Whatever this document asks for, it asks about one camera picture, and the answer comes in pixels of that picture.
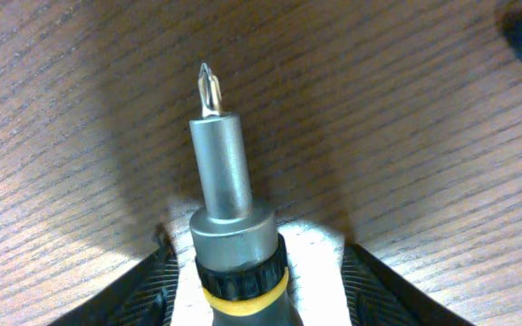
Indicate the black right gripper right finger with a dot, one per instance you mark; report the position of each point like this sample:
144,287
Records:
376,295

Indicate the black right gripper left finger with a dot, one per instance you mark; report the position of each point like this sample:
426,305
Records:
144,295

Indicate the stubby yellow black screwdriver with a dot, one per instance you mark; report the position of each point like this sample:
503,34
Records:
241,258

